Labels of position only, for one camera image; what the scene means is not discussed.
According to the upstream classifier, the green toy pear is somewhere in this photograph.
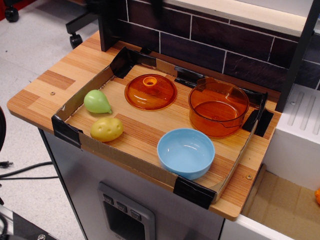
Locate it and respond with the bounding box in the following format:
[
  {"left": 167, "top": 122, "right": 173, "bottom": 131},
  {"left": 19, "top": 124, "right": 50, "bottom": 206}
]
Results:
[{"left": 83, "top": 89, "right": 112, "bottom": 114}]

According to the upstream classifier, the light blue bowl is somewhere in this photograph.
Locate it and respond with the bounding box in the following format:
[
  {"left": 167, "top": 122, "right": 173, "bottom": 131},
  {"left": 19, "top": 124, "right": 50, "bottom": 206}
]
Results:
[{"left": 157, "top": 128, "right": 216, "bottom": 180}]

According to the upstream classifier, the orange transparent pot lid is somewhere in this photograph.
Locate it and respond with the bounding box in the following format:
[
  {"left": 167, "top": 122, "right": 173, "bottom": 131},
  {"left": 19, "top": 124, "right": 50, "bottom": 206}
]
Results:
[{"left": 124, "top": 74, "right": 177, "bottom": 111}]

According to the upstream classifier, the yellow toy potato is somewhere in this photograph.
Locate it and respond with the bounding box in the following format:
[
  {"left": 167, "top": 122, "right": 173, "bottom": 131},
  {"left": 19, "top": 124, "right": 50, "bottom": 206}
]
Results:
[{"left": 90, "top": 117, "right": 124, "bottom": 143}]

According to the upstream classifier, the orange transparent pot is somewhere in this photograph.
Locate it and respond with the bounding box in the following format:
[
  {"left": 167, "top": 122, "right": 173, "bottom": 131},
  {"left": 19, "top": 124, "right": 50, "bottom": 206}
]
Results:
[{"left": 188, "top": 77, "right": 250, "bottom": 138}]

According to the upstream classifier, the cardboard fence with black tape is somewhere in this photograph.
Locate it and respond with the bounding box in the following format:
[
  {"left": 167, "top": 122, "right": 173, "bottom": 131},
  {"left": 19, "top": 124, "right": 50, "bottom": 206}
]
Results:
[{"left": 52, "top": 47, "right": 280, "bottom": 219}]

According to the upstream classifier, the grey toy oven panel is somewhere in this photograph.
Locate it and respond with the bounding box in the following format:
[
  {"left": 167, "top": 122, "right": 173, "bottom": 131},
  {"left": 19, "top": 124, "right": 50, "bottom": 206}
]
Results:
[{"left": 97, "top": 182, "right": 156, "bottom": 240}]

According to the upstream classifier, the white toy sink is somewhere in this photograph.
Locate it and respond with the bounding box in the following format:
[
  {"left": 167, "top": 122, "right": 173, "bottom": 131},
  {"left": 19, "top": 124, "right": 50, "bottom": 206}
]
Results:
[{"left": 220, "top": 84, "right": 320, "bottom": 240}]

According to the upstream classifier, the orange toy in sink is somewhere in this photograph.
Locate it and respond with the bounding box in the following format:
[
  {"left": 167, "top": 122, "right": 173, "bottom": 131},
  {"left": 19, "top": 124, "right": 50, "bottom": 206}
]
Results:
[{"left": 314, "top": 189, "right": 320, "bottom": 205}]

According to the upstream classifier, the black power cable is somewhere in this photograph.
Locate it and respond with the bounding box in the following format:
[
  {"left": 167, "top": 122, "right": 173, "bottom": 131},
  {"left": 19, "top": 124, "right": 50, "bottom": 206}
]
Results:
[{"left": 0, "top": 160, "right": 60, "bottom": 181}]

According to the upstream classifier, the black corrugated cable conduit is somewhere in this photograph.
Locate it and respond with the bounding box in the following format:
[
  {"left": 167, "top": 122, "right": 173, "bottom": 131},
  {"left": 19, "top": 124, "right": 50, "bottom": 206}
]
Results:
[{"left": 0, "top": 214, "right": 10, "bottom": 237}]

